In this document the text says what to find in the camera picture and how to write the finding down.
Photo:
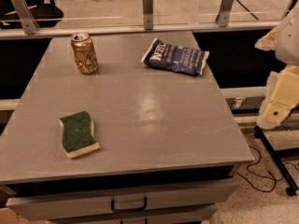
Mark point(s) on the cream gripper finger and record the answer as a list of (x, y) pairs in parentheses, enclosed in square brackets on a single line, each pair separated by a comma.
[(268, 41), (281, 96)]

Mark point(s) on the green and yellow sponge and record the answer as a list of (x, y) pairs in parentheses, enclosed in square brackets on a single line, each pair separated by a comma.
[(78, 135)]

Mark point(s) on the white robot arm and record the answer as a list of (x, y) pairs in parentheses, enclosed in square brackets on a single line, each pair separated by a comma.
[(287, 45)]

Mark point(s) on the orange soda can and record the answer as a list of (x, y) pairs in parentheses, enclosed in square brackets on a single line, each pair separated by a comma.
[(84, 53)]

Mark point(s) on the metal railing bar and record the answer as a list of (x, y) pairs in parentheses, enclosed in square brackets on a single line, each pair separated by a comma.
[(12, 34)]

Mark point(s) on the blue chip bag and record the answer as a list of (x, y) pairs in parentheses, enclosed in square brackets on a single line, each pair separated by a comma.
[(175, 58)]

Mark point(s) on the black stand leg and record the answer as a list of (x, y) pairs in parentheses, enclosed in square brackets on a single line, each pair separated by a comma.
[(276, 156)]

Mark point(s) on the grey lower drawer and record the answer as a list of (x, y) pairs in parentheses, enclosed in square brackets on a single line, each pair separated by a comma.
[(173, 215)]

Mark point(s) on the grey drawer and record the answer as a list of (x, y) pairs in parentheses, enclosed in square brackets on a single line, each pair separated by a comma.
[(89, 203), (173, 215)]

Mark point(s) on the black office chair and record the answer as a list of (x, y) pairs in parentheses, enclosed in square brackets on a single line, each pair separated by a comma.
[(45, 12)]

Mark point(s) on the grey upper drawer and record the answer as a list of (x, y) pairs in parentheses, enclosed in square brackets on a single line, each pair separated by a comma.
[(89, 203)]

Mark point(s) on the right metal bracket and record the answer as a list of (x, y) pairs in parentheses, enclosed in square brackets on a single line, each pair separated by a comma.
[(223, 16)]

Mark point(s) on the metal bracket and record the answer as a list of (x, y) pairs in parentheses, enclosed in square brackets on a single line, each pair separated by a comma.
[(27, 21), (147, 14), (223, 16)]

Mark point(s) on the middle metal bracket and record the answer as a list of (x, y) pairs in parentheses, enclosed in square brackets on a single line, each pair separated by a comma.
[(147, 14)]

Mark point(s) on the black drawer handle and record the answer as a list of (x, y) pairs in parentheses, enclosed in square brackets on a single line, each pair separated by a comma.
[(129, 206)]

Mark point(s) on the left metal bracket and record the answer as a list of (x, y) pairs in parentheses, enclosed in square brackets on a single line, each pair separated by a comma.
[(27, 21)]

